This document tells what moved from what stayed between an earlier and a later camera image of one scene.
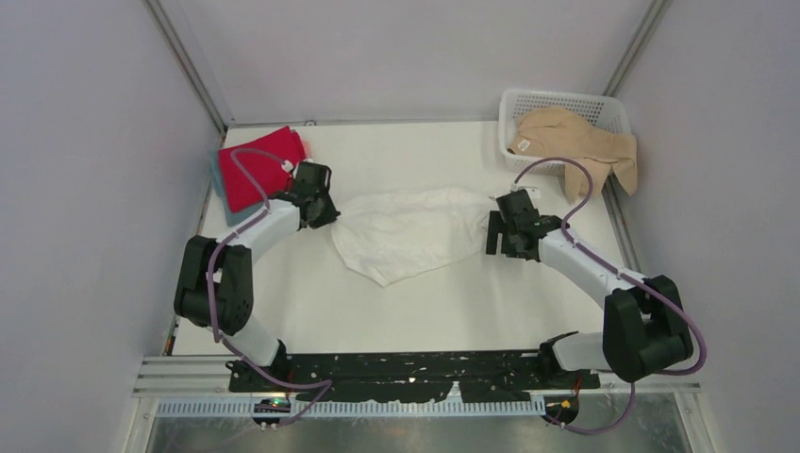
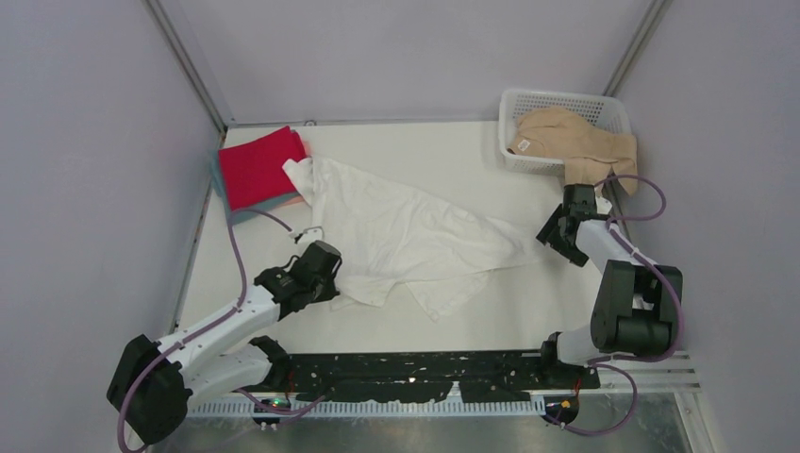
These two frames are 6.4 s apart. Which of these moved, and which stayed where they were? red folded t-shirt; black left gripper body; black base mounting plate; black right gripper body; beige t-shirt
Moved: black left gripper body; black right gripper body
Stayed: red folded t-shirt; beige t-shirt; black base mounting plate
